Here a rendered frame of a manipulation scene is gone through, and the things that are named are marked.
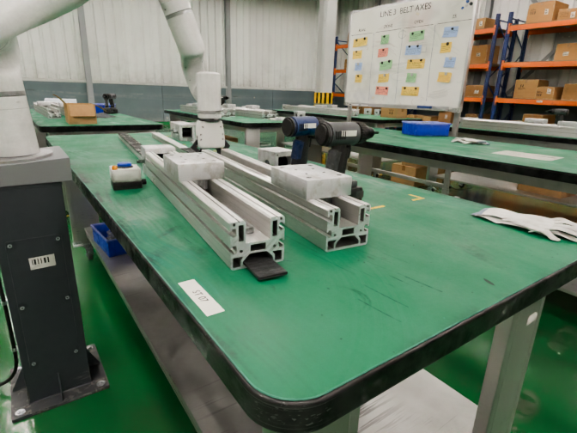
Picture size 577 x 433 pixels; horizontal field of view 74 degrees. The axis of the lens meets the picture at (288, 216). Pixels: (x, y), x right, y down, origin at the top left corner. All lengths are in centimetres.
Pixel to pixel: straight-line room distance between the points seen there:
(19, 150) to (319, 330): 114
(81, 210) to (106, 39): 1017
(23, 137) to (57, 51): 1101
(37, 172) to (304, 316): 105
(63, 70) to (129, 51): 181
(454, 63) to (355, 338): 357
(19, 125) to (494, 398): 150
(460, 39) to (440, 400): 319
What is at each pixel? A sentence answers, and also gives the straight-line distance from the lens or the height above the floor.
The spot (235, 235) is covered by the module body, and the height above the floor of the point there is 84.
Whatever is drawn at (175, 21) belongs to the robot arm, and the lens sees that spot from 143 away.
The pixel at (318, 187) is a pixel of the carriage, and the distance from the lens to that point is 77.
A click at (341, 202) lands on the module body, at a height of 86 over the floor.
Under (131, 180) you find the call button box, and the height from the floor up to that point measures 81.
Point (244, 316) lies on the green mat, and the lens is 54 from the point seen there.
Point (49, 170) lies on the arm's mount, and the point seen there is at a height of 82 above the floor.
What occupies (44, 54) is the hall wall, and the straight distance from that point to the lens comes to 1241.
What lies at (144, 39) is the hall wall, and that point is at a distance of 1288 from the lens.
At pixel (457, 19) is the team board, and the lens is 401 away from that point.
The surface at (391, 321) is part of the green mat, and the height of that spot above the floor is 78.
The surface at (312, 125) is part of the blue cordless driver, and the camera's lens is 121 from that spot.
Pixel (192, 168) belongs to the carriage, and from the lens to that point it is 92.
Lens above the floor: 107
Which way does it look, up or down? 18 degrees down
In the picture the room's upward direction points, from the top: 2 degrees clockwise
